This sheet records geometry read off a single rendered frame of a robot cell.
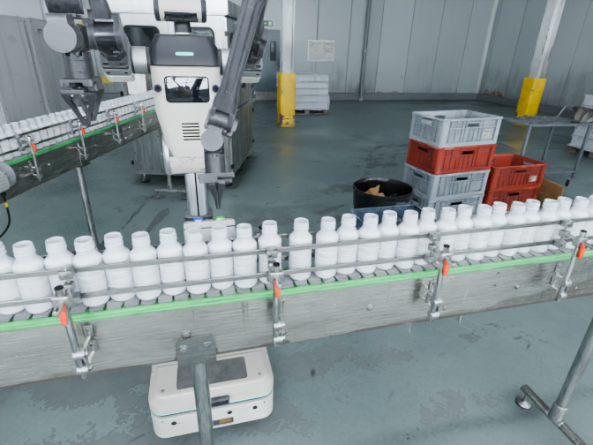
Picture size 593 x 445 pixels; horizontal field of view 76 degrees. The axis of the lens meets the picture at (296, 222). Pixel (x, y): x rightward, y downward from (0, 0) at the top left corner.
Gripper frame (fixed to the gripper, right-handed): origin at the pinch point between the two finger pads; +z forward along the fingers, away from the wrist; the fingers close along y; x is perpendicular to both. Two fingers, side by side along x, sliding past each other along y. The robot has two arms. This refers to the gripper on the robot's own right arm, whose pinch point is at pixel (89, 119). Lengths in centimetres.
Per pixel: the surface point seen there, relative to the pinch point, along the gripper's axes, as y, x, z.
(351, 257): 18, 62, 34
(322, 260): 18, 54, 34
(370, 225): 18, 66, 25
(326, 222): 17, 54, 23
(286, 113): -727, 218, 112
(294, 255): 17, 46, 32
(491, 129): -162, 257, 38
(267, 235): 16.7, 39.2, 25.6
